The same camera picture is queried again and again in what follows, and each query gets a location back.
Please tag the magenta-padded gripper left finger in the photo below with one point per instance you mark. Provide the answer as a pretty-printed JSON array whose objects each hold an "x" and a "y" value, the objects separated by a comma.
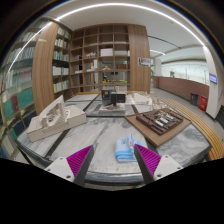
[{"x": 78, "y": 160}]

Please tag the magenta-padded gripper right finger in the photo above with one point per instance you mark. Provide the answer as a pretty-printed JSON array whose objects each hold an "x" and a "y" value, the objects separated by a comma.
[{"x": 150, "y": 160}]

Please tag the light blue towel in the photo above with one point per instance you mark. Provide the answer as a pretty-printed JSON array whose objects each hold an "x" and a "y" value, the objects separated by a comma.
[{"x": 125, "y": 150}]

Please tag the brown building model on wooden board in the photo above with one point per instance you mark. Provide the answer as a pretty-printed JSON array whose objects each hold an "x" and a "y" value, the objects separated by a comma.
[{"x": 160, "y": 123}]

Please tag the white building model on beige base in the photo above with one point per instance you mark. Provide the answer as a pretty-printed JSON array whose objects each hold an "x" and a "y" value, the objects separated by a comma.
[{"x": 55, "y": 120}]

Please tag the small white building model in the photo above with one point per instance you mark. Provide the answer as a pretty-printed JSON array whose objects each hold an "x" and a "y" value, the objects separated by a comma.
[{"x": 141, "y": 99}]

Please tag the black display boxes on grey base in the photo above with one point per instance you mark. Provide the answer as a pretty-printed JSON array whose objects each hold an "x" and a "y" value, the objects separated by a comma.
[{"x": 113, "y": 97}]

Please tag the tall bookshelf with books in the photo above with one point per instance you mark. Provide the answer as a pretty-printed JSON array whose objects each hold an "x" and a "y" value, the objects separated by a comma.
[{"x": 16, "y": 83}]

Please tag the wooden cubby shelf unit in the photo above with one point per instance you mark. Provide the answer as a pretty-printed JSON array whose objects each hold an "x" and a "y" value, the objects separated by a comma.
[{"x": 106, "y": 60}]

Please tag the curved ceiling light strip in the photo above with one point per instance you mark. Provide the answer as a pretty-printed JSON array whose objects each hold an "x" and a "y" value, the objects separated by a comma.
[{"x": 116, "y": 4}]

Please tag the framed wall picture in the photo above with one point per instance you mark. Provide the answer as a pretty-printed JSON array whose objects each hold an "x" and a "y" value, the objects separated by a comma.
[{"x": 144, "y": 61}]

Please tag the wall-mounted screen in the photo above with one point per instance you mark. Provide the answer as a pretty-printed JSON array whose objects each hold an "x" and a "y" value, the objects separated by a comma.
[{"x": 213, "y": 78}]

